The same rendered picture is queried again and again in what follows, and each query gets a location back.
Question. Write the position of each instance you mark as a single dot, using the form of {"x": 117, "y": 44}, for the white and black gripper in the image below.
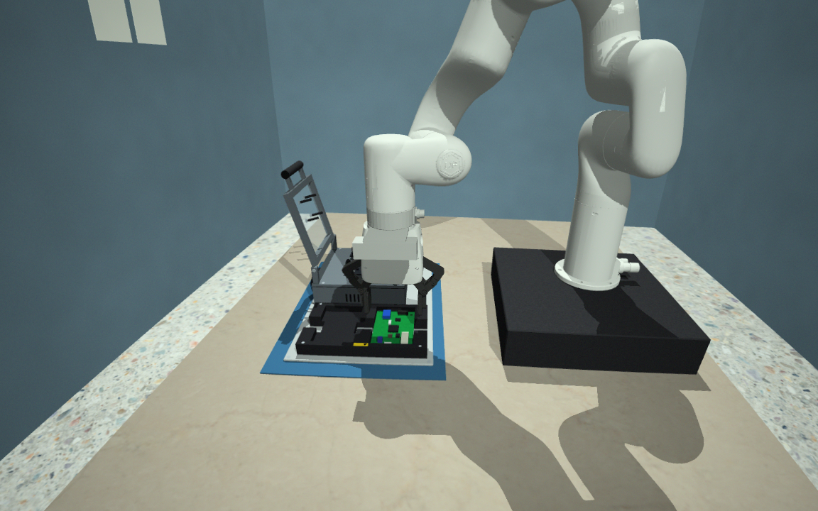
{"x": 396, "y": 272}

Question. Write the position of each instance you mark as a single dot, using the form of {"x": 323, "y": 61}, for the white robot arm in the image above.
{"x": 619, "y": 68}

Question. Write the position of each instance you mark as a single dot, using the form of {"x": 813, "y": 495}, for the green circuit board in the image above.
{"x": 389, "y": 325}

